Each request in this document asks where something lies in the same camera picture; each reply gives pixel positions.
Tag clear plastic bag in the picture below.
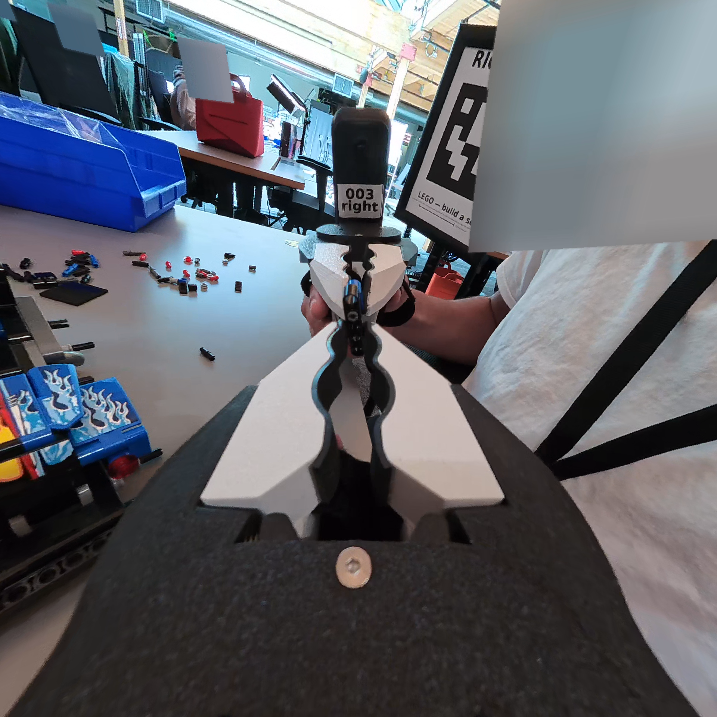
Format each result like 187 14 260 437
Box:
34 103 127 152

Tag black light panel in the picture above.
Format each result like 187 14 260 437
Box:
266 74 309 113

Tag black high-back office chair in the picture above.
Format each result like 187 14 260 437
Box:
11 6 121 125

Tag red tote bag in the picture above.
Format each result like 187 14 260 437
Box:
195 75 265 159

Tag black framed tag sign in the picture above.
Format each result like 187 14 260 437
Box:
394 22 499 253

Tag orange bucket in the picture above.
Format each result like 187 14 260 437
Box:
427 266 466 298

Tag scattered small lego pieces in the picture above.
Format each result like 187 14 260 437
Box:
0 249 258 295

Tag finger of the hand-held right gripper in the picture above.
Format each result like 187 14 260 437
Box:
310 242 354 321
361 245 406 316

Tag black office chair with armrests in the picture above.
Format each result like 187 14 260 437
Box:
269 156 337 233

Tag person's right hand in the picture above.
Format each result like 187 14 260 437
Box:
300 288 420 360

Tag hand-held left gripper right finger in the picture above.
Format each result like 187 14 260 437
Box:
367 322 508 541

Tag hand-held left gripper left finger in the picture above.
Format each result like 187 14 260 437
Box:
201 320 345 541

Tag dark green jacket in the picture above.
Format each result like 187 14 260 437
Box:
103 53 138 130

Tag lego vehicle with flame panels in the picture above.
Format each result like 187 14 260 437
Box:
0 269 163 617

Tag wooden background table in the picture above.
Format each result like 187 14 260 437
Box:
131 129 306 191

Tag black harness strap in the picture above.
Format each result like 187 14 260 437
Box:
535 240 717 482

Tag blue plastic bin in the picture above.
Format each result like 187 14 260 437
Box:
0 92 187 233

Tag black flat lego plate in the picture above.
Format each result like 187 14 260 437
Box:
39 282 109 307

